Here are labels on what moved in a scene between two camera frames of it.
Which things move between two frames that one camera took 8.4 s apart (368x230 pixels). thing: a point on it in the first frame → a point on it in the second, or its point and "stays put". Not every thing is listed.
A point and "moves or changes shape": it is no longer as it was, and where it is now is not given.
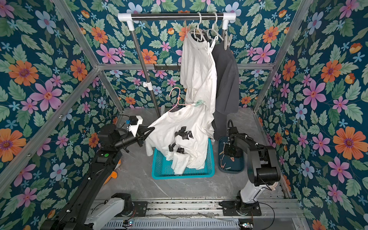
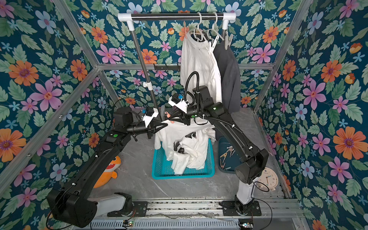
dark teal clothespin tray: (226, 164) stays put
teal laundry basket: (161, 168) stays put
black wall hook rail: (167, 67) stays put
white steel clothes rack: (130, 17) stays put
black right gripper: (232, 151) → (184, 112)
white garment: (182, 135) moves or changes shape
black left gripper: (140, 137) → (153, 126)
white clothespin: (227, 42) stays put
